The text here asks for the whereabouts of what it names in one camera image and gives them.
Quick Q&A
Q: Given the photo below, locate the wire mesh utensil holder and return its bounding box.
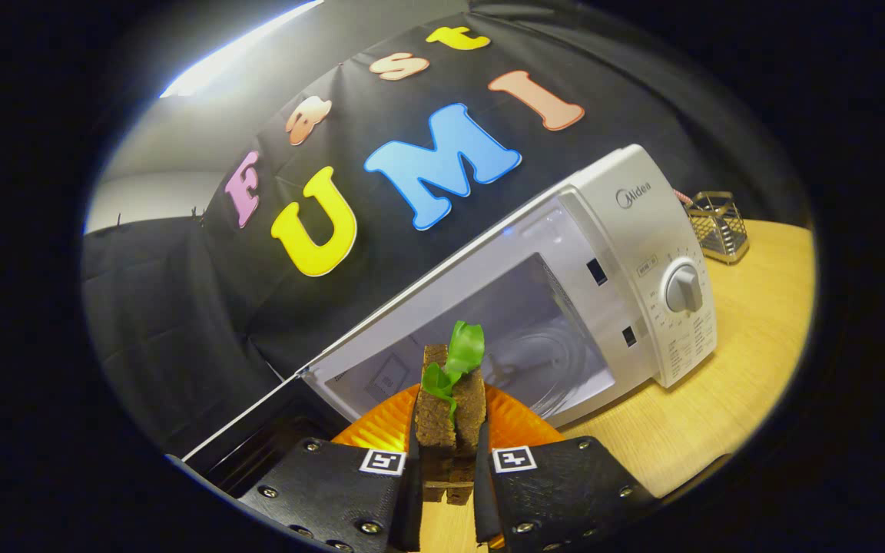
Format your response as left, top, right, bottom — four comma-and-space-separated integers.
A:
684, 191, 751, 267

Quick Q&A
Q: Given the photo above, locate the brown bread lettuce sandwich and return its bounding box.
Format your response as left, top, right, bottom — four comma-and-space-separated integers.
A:
414, 321, 488, 506

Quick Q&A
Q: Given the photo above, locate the white microwave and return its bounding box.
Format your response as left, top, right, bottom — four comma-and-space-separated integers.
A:
166, 144, 718, 502

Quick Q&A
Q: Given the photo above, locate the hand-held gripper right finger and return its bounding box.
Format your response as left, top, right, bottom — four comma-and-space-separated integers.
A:
473, 384, 659, 553

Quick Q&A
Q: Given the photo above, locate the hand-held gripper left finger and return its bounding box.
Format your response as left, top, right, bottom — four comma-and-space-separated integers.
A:
239, 384, 423, 553

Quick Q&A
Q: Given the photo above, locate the glass microwave turntable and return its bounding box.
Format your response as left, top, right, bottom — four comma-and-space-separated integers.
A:
489, 319, 591, 409

